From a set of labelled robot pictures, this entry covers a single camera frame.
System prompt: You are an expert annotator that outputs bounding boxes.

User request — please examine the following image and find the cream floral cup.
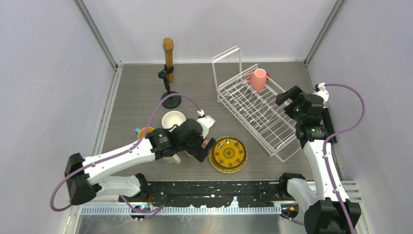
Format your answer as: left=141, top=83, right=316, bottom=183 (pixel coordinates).
left=162, top=154, right=182, bottom=164

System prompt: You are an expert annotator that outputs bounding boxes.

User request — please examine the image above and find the yellow woven bamboo plate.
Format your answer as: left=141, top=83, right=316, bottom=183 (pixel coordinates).
left=208, top=136, right=248, bottom=175

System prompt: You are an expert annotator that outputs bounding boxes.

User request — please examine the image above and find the beige ceramic bowl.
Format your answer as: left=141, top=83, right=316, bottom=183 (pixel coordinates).
left=161, top=111, right=186, bottom=129

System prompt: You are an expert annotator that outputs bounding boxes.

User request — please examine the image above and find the pink plastic cup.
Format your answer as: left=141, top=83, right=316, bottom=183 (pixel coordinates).
left=243, top=68, right=267, bottom=92

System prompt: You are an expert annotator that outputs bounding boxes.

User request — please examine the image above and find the blue patterned bowl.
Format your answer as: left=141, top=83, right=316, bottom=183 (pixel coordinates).
left=134, top=127, right=154, bottom=139

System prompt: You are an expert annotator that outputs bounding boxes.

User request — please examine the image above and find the pink floral cup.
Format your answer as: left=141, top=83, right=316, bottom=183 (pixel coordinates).
left=185, top=139, right=209, bottom=156

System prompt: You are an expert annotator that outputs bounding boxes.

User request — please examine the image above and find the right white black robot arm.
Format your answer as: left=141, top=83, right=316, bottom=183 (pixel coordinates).
left=276, top=83, right=361, bottom=234

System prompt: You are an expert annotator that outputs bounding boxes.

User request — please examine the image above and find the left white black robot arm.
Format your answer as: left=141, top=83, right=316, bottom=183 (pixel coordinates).
left=64, top=116, right=217, bottom=205

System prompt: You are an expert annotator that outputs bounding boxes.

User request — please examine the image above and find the black silver microphone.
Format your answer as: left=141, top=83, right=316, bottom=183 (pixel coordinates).
left=322, top=108, right=335, bottom=136

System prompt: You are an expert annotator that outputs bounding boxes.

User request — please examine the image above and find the brown microphone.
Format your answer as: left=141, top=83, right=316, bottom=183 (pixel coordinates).
left=162, top=37, right=174, bottom=69

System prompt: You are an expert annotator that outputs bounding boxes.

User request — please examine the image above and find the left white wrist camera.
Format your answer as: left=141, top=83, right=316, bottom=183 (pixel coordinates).
left=197, top=110, right=216, bottom=138

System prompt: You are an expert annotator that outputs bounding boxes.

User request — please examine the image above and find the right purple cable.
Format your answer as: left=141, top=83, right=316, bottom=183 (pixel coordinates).
left=280, top=83, right=367, bottom=234

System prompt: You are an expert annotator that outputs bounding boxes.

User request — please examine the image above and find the white wire dish rack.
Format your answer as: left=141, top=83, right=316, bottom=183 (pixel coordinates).
left=211, top=46, right=300, bottom=162

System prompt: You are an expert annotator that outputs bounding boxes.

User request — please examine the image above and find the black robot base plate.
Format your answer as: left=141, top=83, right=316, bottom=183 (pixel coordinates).
left=118, top=180, right=302, bottom=209

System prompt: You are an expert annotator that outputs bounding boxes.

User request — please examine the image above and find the left aluminium rail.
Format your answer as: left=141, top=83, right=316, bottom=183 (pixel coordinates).
left=90, top=63, right=124, bottom=156

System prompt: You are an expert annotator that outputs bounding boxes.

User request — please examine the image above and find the slotted cable duct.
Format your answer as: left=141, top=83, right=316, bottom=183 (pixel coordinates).
left=80, top=204, right=282, bottom=215

